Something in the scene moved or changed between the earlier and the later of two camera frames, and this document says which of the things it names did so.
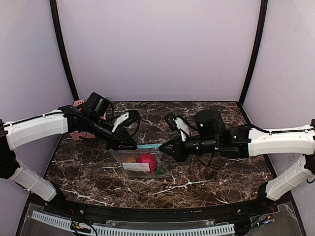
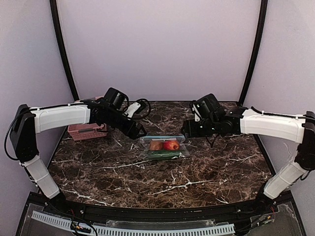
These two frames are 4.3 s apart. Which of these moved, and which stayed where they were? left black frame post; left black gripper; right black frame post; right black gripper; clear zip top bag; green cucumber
Moved: clear zip top bag; left black gripper; right black gripper; green cucumber
Stayed: left black frame post; right black frame post
